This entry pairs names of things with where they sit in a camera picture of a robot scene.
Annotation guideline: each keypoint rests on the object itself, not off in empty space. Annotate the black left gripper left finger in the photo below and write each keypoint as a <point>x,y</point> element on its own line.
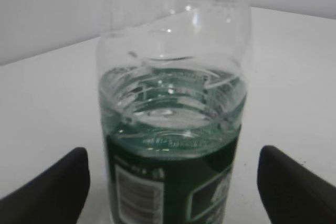
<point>57,195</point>

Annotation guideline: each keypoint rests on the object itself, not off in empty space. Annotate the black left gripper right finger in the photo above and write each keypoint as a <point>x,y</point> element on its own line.
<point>290,193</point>

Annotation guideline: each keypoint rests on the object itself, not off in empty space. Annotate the clear Cestbon water bottle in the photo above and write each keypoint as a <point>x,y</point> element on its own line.
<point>172,85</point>

